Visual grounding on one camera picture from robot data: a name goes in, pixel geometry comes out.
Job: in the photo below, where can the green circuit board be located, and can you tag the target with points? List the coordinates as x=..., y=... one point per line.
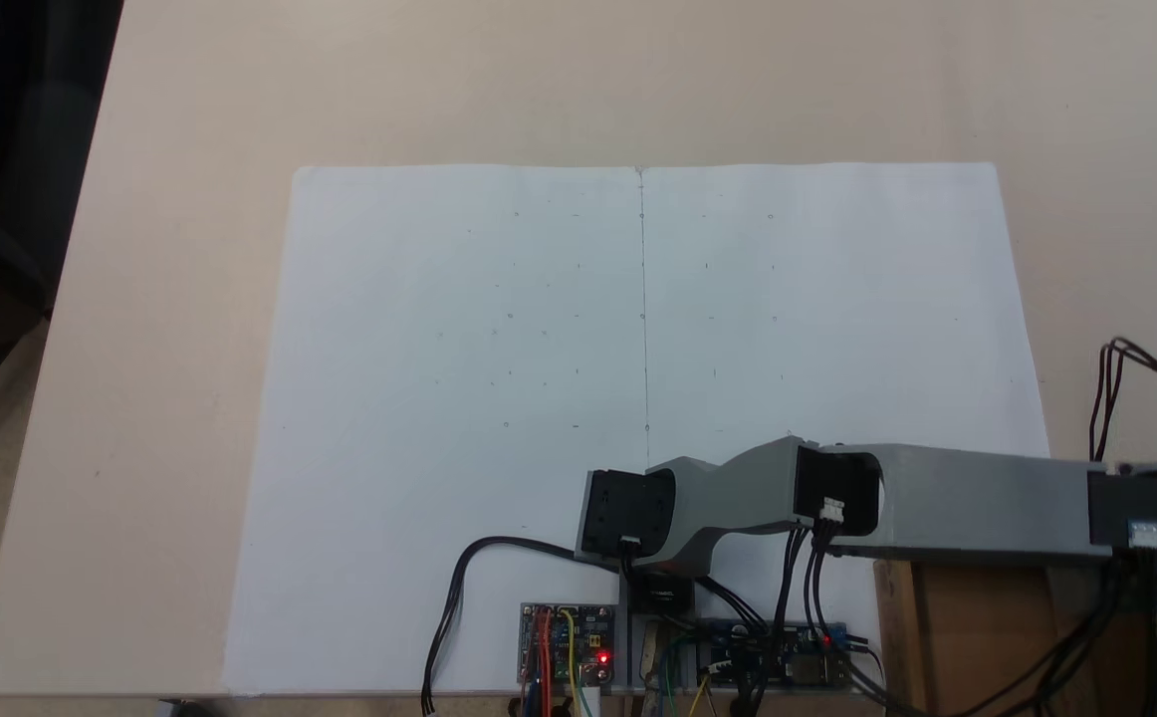
x=567, y=647

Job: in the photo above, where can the blue circuit board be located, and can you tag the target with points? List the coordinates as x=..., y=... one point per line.
x=788, y=662

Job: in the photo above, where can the white paper sheet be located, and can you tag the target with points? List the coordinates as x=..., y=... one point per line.
x=837, y=319
x=419, y=418

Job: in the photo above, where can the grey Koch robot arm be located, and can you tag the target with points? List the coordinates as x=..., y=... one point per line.
x=977, y=498

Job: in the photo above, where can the brown cardboard box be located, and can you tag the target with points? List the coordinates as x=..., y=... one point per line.
x=977, y=647

